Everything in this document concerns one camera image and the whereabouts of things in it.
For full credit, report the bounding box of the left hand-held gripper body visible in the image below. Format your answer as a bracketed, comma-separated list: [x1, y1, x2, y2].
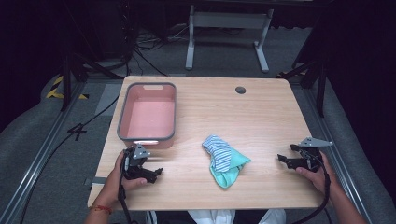
[122, 143, 152, 181]

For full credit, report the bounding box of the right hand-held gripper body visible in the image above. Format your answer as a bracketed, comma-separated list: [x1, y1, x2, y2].
[290, 136, 334, 174]

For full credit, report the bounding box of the person's right hand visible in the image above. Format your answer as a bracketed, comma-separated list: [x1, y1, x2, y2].
[295, 150, 339, 196]

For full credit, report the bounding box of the person's left hand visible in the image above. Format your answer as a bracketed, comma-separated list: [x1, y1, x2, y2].
[99, 150, 149, 208]

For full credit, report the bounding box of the pink basin with grey rim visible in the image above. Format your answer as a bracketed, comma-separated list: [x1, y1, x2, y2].
[116, 81, 177, 150]

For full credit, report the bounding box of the teal cloth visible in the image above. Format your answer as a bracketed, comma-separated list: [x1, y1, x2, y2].
[208, 146, 252, 189]

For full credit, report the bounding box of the blue white striped cloth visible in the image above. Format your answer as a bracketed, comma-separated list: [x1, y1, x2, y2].
[201, 133, 233, 174]

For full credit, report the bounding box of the person's white clothing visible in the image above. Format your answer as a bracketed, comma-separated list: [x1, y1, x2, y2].
[146, 208, 287, 224]

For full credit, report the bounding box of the black metal stand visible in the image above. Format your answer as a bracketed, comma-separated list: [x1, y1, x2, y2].
[276, 57, 329, 119]
[60, 51, 126, 113]

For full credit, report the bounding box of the yellow black hazard tape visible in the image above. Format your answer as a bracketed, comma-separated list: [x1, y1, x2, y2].
[45, 75, 90, 101]

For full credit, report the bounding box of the aluminium floor rail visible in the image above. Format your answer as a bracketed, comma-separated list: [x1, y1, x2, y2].
[302, 85, 375, 224]
[0, 79, 89, 224]

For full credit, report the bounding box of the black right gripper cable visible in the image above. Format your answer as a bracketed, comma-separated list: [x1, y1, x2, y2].
[290, 148, 332, 224]

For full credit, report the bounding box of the grey table edge bracket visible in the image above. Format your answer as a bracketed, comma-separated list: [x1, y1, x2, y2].
[83, 175, 108, 188]

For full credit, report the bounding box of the red string bracelet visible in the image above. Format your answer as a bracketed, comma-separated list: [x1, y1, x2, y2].
[88, 203, 113, 216]

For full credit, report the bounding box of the black floor cable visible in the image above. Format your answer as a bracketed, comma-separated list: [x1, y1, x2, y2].
[18, 94, 120, 224]

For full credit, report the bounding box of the bundle of black cables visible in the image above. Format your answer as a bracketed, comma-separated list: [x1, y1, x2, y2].
[123, 21, 191, 77]

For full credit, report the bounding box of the white metal desk frame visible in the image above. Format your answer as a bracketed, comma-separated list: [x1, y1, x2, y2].
[185, 4, 276, 75]

